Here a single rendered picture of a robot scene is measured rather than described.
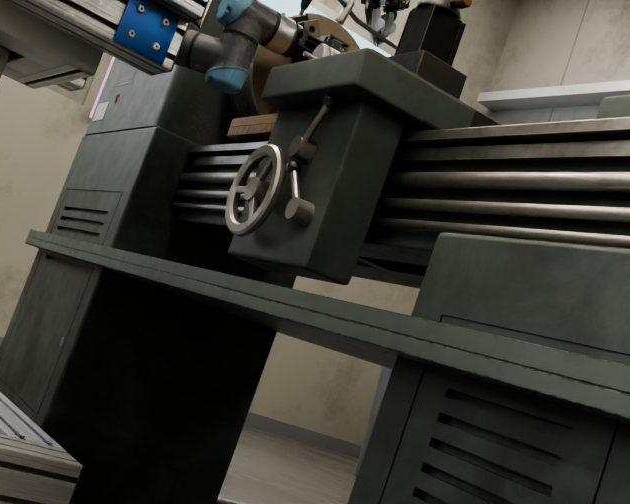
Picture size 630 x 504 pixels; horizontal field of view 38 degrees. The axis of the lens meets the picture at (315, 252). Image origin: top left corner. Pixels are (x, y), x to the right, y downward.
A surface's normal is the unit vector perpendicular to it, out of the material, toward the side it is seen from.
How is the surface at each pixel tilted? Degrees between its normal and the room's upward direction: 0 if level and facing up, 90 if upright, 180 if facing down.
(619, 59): 90
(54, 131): 90
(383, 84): 90
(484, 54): 90
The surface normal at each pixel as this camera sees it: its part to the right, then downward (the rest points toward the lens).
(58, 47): 0.54, 0.09
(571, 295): -0.80, -0.34
